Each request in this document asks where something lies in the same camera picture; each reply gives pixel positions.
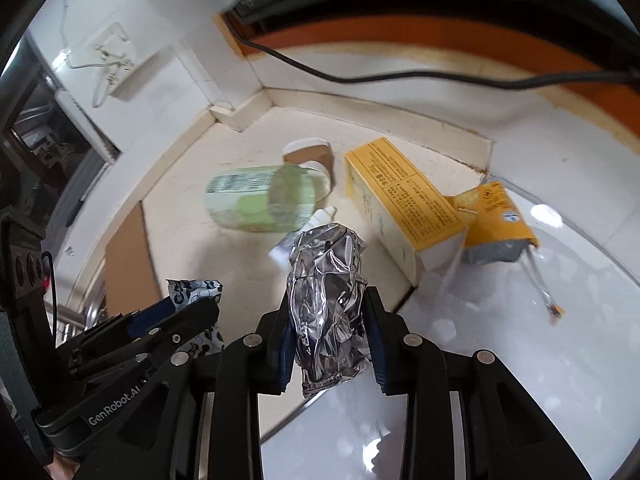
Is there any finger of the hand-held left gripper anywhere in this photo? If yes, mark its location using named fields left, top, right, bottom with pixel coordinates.
left=70, top=299, right=221, bottom=376
left=55, top=297, right=178, bottom=356

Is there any yellow white carton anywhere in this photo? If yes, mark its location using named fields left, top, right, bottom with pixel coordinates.
left=342, top=137, right=468, bottom=287

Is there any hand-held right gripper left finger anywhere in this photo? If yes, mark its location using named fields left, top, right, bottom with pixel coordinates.
left=107, top=287, right=301, bottom=480

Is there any brown paper cup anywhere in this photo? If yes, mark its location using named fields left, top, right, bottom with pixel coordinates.
left=281, top=137, right=335, bottom=181

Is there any green plastic bottle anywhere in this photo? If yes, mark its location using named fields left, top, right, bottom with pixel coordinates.
left=205, top=160, right=333, bottom=233

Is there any silver foil wrapper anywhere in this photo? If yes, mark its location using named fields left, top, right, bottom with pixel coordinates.
left=286, top=222, right=373, bottom=400

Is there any orange door frame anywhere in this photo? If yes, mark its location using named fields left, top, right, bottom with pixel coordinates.
left=215, top=12, right=640, bottom=161

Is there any black white printed wrapper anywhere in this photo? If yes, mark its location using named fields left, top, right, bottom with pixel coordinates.
left=165, top=277, right=226, bottom=358

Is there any small white dropper bottle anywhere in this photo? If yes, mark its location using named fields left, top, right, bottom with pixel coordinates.
left=270, top=206, right=338, bottom=261

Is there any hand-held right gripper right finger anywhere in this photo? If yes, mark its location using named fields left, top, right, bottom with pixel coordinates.
left=362, top=285, right=591, bottom=480

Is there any white cable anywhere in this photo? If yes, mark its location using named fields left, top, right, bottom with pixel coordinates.
left=52, top=0, right=131, bottom=108

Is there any brown cardboard sheet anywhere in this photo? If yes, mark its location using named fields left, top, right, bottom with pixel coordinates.
left=102, top=200, right=161, bottom=326

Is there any window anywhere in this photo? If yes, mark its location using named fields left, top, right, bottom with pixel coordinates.
left=0, top=35, right=123, bottom=226

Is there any white wall socket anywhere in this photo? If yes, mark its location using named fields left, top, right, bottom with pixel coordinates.
left=82, top=22, right=173, bottom=98

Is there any clear plastic straw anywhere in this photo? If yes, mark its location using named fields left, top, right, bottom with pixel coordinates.
left=520, top=252, right=566, bottom=328

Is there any crushed yellow box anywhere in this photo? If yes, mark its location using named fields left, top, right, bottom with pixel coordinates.
left=450, top=180, right=542, bottom=267

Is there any black cable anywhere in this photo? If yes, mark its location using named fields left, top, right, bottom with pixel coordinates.
left=227, top=10, right=640, bottom=91

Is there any metal sink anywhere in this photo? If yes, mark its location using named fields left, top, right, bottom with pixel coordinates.
left=47, top=240, right=108, bottom=346

